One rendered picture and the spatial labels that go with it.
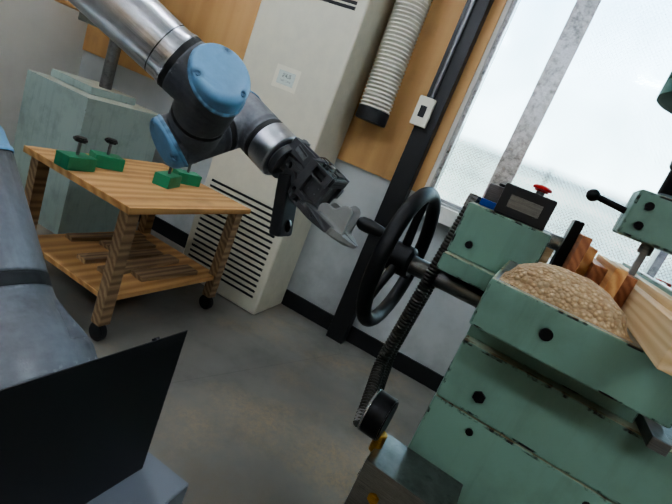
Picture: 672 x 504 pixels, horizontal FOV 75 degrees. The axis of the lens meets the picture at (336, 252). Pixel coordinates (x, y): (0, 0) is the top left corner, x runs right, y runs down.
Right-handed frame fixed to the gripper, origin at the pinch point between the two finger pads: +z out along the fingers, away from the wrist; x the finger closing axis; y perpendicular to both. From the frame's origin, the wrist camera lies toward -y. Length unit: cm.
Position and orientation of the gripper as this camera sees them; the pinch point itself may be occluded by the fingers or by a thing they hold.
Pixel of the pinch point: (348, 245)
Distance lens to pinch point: 75.5
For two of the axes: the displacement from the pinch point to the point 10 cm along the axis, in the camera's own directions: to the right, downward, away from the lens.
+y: 6.2, -6.9, -3.6
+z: 6.5, 7.2, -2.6
